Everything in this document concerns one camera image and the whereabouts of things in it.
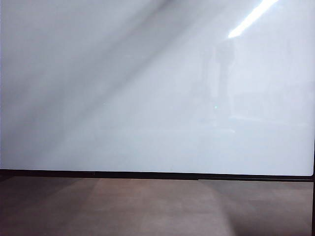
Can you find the white board with black frame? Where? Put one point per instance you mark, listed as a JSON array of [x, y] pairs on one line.
[[137, 98]]

